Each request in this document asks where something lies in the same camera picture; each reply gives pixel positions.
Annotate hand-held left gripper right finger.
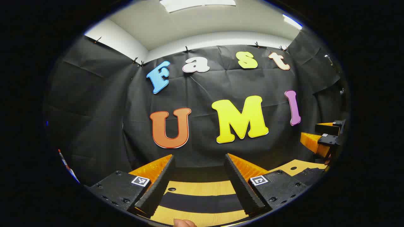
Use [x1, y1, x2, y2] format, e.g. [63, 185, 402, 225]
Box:
[224, 153, 308, 218]

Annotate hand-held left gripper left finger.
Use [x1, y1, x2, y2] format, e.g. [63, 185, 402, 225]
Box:
[85, 154, 176, 218]

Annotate dark grey jeans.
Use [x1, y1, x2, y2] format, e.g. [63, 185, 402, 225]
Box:
[160, 168, 327, 214]

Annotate red and white striped object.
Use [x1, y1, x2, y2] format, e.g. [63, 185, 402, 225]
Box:
[57, 149, 80, 183]

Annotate black backdrop cloth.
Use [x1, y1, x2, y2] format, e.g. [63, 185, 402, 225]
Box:
[44, 30, 348, 186]

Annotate narrow ceiling light panel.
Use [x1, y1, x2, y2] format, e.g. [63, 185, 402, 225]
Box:
[282, 14, 303, 30]

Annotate row of black cloth clips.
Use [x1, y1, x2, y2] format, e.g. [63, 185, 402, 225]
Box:
[94, 36, 288, 67]

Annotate wide ceiling light panel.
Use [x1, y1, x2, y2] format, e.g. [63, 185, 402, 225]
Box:
[159, 0, 236, 13]

